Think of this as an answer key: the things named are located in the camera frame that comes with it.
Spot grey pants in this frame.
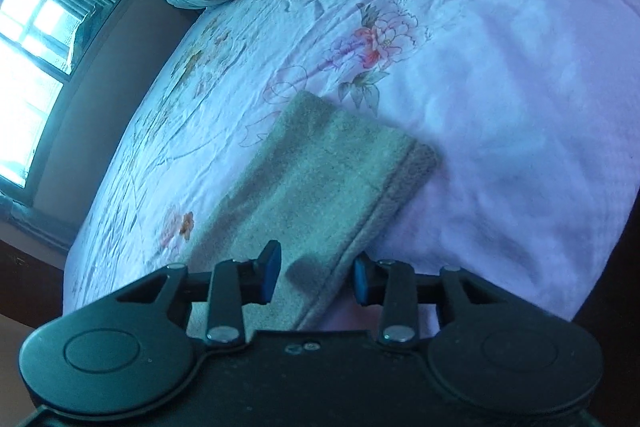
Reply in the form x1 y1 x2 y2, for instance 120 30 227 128
187 90 441 332

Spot bed with floral sheet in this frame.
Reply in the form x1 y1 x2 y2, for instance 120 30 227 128
62 0 640 328

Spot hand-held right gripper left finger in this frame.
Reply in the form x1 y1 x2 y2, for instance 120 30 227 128
115 241 282 348

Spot window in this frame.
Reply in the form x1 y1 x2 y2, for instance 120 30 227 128
0 0 141 198

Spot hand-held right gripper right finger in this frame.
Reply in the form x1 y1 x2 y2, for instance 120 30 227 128
352 253 506 350

